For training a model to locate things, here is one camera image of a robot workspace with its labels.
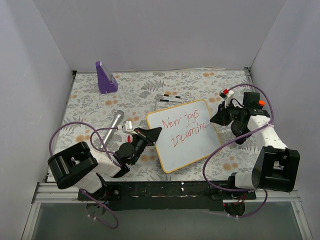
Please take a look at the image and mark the purple wedge stand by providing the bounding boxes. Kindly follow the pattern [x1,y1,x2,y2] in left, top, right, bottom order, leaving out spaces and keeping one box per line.
[95,61,118,94]

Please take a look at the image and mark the floral table mat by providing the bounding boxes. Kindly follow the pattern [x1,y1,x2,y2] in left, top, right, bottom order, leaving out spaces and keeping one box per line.
[52,70,260,181]

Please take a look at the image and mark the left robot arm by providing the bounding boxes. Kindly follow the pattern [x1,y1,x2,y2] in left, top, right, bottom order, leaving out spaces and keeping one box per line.
[47,121,163,200]

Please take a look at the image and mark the yellow framed whiteboard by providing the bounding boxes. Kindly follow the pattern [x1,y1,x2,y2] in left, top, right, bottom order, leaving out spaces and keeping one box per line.
[146,99,222,174]

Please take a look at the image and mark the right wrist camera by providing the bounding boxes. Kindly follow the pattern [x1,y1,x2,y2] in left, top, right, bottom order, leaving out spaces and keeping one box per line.
[219,88,234,108]

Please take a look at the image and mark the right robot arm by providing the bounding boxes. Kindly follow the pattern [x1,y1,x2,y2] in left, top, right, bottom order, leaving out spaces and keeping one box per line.
[210,89,300,199]

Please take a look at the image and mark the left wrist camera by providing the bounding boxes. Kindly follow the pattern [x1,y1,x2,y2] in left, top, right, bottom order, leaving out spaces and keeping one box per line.
[117,120,135,135]

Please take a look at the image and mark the silver microphone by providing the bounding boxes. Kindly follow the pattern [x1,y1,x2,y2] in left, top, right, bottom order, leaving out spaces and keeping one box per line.
[103,110,125,146]

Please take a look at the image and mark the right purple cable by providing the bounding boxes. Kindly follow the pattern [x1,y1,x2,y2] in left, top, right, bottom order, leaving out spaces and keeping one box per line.
[202,83,275,218]

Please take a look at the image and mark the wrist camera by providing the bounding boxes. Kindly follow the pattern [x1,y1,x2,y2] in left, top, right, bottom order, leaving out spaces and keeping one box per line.
[219,88,234,108]
[117,120,135,135]

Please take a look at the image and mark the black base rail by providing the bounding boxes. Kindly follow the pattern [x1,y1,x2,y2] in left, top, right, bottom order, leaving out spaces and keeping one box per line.
[90,181,256,212]

